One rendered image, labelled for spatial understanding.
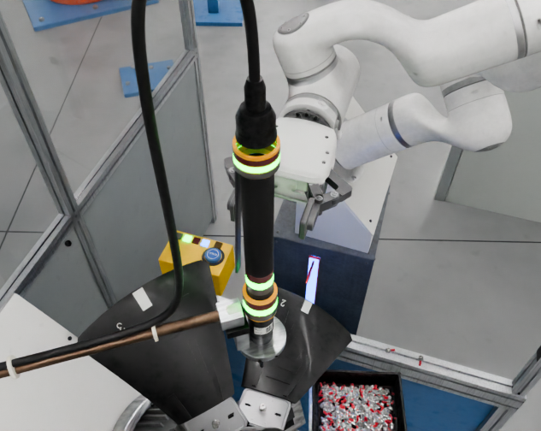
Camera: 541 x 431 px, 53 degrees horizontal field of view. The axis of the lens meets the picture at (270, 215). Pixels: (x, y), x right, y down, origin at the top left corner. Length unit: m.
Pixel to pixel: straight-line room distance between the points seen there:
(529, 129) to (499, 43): 1.95
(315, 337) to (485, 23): 0.65
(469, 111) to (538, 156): 1.59
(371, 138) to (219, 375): 0.70
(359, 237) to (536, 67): 0.66
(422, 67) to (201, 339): 0.51
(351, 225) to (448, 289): 1.28
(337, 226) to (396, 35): 0.82
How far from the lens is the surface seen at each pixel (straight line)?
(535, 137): 2.74
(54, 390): 1.03
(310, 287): 1.27
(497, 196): 2.99
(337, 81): 0.77
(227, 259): 1.33
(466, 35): 0.77
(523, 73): 1.09
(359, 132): 1.35
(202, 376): 0.90
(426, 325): 2.55
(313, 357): 1.09
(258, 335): 0.74
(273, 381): 1.04
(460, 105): 1.24
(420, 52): 0.75
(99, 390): 1.08
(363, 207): 1.47
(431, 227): 2.89
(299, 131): 0.71
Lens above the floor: 2.14
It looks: 49 degrees down
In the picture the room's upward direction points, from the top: straight up
